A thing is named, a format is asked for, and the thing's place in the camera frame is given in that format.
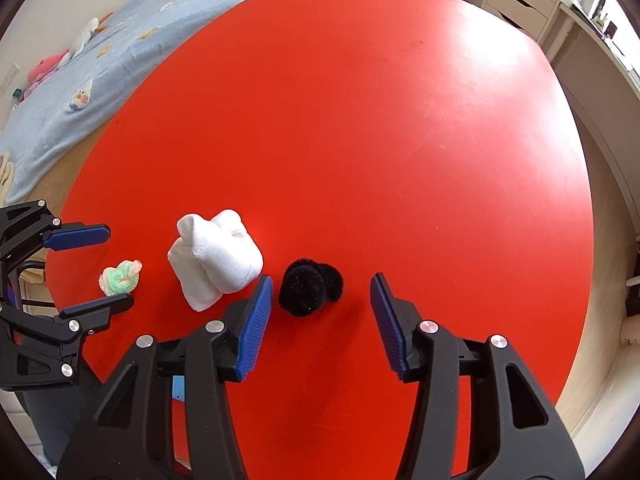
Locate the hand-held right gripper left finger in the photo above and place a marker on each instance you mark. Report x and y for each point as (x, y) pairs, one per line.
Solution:
(252, 330)

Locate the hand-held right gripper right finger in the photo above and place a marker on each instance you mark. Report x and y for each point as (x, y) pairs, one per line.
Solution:
(387, 330)

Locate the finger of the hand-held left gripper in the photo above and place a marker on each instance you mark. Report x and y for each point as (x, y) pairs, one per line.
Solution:
(80, 236)
(97, 310)

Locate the green white scrunchie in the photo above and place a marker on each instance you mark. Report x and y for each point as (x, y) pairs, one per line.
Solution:
(120, 277)

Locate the black fuzzy ball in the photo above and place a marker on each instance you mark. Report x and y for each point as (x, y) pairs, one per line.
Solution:
(305, 287)

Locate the person's left leg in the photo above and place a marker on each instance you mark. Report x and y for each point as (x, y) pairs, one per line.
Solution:
(50, 410)

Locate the white rolled socks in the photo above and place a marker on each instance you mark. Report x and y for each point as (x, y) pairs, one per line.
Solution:
(215, 260)

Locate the pink plush toy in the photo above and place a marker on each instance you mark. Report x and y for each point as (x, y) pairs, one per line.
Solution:
(42, 70)

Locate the white goose plush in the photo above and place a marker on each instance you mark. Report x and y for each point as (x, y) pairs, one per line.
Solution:
(85, 35)

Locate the red table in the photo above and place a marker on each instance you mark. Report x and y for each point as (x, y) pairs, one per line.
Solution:
(350, 110)

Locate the white desk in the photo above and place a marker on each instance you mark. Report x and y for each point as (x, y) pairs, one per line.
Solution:
(590, 60)

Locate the dark red small box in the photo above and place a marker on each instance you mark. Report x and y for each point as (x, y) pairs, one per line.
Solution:
(610, 30)

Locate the black framed window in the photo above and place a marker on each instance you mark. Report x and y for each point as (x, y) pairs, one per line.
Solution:
(625, 20)

